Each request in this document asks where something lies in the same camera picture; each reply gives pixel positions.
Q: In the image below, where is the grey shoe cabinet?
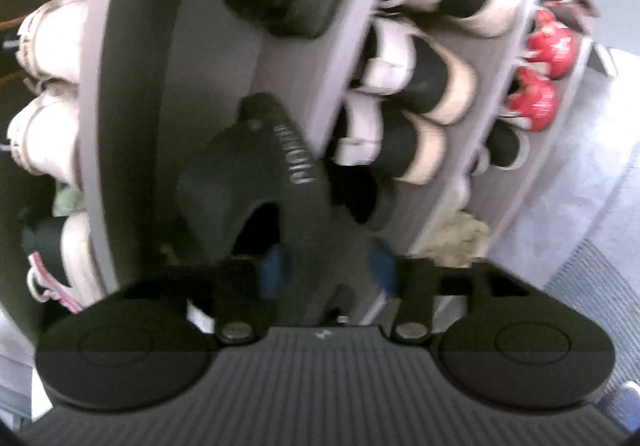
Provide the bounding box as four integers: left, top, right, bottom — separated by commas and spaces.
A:
0, 0, 621, 327

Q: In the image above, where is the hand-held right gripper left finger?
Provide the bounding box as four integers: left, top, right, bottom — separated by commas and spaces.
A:
120, 246, 292, 346

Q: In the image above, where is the white chunky sneaker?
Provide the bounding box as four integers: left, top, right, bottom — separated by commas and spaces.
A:
7, 84, 83, 177
15, 0, 93, 84

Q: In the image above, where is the black slide sandal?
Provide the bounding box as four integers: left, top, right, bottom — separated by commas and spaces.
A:
176, 94, 386, 322

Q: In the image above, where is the grey patterned floor mat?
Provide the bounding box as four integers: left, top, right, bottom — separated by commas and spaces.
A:
545, 236, 640, 422

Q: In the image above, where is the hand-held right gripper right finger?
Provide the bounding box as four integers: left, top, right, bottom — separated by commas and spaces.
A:
369, 240, 532, 344

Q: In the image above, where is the green cloth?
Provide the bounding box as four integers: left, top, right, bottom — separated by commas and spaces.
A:
52, 183, 86, 217

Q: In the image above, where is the red sneaker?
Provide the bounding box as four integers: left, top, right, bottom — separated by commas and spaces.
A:
520, 9, 578, 80
502, 69, 558, 132

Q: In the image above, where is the white pink trimmed sneaker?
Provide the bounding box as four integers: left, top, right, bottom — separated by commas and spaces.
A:
22, 211, 108, 314

